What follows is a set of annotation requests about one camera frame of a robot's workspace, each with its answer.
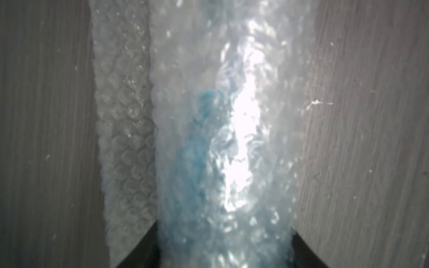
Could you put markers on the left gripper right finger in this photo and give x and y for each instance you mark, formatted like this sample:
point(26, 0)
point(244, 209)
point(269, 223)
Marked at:
point(304, 257)

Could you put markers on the blue liquid bottle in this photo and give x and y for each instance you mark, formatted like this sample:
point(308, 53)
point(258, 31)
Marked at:
point(212, 214)

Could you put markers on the clear bubble wrap sheet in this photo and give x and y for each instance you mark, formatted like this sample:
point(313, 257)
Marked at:
point(152, 58)

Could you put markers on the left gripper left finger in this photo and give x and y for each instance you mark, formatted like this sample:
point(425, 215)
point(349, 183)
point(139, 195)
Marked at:
point(146, 254)

